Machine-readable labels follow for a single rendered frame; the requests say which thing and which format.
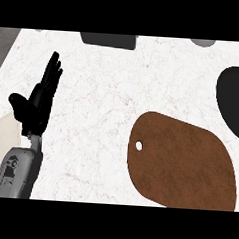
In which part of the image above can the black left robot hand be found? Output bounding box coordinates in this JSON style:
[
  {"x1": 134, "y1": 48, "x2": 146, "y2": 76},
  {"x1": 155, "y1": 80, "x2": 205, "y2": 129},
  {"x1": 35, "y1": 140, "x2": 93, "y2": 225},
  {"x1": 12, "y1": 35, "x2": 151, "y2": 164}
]
[{"x1": 5, "y1": 48, "x2": 66, "y2": 139}]

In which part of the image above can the brown wooden cutting board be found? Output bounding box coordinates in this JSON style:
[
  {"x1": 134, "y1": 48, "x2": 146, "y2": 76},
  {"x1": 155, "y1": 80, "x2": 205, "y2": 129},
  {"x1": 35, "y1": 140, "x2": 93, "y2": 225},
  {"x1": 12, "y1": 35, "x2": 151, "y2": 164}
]
[{"x1": 123, "y1": 109, "x2": 239, "y2": 213}]

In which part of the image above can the black pan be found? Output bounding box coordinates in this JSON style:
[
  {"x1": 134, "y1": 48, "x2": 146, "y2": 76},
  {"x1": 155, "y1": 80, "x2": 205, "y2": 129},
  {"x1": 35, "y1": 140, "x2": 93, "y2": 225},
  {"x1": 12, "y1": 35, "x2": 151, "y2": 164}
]
[{"x1": 212, "y1": 64, "x2": 239, "y2": 144}]

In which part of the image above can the dark grey appliance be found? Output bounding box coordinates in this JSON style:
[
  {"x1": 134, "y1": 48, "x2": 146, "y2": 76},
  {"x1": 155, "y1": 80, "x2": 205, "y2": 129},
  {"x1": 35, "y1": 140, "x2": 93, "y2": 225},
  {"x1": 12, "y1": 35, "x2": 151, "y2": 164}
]
[{"x1": 78, "y1": 31, "x2": 138, "y2": 51}]

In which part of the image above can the grey round object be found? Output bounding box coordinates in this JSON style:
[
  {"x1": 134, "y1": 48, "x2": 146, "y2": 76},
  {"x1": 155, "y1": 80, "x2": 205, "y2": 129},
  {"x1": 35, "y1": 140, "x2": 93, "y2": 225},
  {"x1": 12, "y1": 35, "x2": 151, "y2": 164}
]
[{"x1": 189, "y1": 38, "x2": 218, "y2": 49}]

